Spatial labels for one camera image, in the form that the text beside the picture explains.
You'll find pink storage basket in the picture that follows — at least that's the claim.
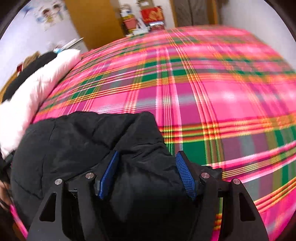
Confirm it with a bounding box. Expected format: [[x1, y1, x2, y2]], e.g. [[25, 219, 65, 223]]
[[123, 18, 140, 35]]

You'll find cartoon couple wall sticker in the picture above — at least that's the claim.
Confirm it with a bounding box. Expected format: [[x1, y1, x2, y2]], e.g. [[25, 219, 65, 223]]
[[21, 0, 70, 31]]

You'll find cardboard box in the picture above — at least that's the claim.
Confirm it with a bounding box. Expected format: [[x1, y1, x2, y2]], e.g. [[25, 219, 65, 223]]
[[137, 0, 154, 10]]

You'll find black puffer jacket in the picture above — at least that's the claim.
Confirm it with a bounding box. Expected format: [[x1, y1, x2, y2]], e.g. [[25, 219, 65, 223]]
[[11, 112, 194, 240]]

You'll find wooden wardrobe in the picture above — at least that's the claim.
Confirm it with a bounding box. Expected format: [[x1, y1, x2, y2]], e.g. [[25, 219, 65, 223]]
[[65, 0, 125, 49]]

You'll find person's left hand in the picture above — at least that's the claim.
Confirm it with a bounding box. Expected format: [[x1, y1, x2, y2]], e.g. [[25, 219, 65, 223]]
[[0, 181, 12, 210]]

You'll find wooden door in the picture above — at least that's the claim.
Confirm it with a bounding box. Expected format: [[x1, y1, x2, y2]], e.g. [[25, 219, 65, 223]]
[[170, 0, 220, 27]]

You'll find red gift box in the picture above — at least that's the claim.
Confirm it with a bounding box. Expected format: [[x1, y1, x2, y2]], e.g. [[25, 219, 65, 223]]
[[140, 6, 165, 24]]

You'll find pink plaid bed sheet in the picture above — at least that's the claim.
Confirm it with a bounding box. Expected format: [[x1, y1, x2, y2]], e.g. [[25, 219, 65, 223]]
[[9, 24, 296, 241]]

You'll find black fur coat collar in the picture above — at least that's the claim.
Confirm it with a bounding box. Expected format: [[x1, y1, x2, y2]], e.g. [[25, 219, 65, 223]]
[[1, 51, 57, 102]]

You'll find white pink puffer coat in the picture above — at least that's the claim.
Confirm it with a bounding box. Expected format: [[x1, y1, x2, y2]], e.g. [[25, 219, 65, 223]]
[[1, 49, 81, 159]]

